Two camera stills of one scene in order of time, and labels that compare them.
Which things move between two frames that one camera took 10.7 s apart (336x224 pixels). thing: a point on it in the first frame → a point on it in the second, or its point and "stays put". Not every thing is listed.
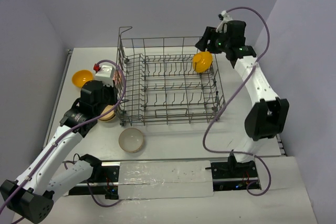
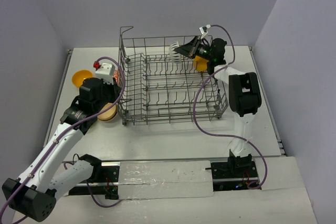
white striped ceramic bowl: x=130 y=140 → x=175 y=56
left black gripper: x=111 y=96 stays put
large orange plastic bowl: x=202 y=61 stays put
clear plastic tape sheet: x=167 y=179 stays put
